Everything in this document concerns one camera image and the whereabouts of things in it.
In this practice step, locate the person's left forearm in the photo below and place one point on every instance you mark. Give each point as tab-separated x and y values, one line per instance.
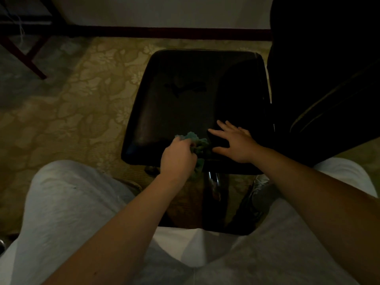
124	234

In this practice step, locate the black leather chair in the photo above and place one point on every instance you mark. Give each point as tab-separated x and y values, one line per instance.
178	115

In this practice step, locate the person's right hand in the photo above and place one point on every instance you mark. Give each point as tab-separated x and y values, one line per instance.
240	145

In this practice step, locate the person's left hand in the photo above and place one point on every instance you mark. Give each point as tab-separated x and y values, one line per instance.
178	161

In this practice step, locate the green cleaning cloth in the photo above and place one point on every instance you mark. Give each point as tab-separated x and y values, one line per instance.
197	142

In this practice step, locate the dark red baseboard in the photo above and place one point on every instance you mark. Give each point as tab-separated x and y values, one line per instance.
178	32

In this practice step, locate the person's right forearm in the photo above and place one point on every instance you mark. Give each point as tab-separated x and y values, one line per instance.
320	198

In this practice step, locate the dark red wooden table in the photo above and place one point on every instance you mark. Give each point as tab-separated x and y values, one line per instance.
29	66

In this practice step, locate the white sneaker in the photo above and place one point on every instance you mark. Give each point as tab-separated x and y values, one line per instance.
261	186
130	184

